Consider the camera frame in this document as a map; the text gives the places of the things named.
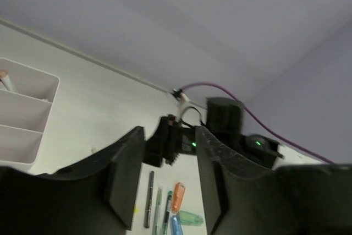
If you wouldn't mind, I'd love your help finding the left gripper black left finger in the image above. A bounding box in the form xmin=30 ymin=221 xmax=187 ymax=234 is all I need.
xmin=1 ymin=127 xmax=145 ymax=234

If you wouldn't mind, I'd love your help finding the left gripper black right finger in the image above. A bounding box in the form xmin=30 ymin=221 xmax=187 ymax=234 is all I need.
xmin=195 ymin=127 xmax=351 ymax=234

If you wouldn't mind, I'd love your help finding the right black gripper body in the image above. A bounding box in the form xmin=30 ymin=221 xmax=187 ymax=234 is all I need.
xmin=144 ymin=114 xmax=196 ymax=167

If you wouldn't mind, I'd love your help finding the dark grey pen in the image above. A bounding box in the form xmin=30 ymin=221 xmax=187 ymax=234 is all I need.
xmin=144 ymin=171 xmax=155 ymax=228

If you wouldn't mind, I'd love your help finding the clear silver pen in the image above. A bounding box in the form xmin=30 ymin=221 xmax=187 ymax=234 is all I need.
xmin=152 ymin=187 xmax=162 ymax=235

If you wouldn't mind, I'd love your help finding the green dark pen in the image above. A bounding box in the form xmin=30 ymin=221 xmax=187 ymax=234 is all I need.
xmin=161 ymin=190 xmax=173 ymax=235

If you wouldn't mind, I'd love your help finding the white pen orange cap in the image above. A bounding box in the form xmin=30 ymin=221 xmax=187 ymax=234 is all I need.
xmin=1 ymin=70 xmax=18 ymax=93

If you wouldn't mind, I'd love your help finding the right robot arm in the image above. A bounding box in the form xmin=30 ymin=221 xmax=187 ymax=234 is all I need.
xmin=143 ymin=97 xmax=284 ymax=168

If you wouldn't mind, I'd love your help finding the orange translucent eraser case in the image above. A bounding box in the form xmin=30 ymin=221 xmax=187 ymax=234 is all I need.
xmin=171 ymin=182 xmax=186 ymax=213

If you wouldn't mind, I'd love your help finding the green translucent eraser case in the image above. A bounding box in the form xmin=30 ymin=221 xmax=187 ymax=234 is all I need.
xmin=177 ymin=210 xmax=204 ymax=226

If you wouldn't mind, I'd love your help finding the blue translucent eraser case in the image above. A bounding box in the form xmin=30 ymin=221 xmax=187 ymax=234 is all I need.
xmin=170 ymin=215 xmax=183 ymax=235

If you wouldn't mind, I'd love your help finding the translucent pink pen holder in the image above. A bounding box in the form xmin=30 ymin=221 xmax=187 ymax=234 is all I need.
xmin=1 ymin=58 xmax=60 ymax=171

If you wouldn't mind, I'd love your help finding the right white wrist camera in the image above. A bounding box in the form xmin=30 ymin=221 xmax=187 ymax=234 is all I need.
xmin=171 ymin=89 xmax=190 ymax=121

